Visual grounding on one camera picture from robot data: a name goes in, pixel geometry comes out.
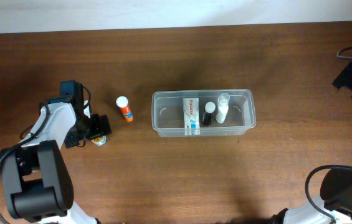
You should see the small gold-lidded jar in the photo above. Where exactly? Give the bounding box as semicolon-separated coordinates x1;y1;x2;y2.
91;136;107;146

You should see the orange effervescent tablet tube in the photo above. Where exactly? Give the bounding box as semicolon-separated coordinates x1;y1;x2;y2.
116;96;133;122

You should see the white blue medicine box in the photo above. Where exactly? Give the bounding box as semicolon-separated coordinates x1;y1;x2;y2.
183;98;200;136

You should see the black bottle white cap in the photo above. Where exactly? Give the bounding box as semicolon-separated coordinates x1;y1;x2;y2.
202;101;216;126

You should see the white spray bottle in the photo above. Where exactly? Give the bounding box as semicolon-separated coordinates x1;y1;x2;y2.
216;93;230;124

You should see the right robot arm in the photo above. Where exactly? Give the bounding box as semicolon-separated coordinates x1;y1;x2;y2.
151;62;352;223

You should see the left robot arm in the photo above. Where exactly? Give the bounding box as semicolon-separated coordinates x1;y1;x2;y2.
0;80;111;223

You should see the clear plastic container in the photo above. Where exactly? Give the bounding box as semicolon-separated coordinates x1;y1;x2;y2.
151;89;257;137

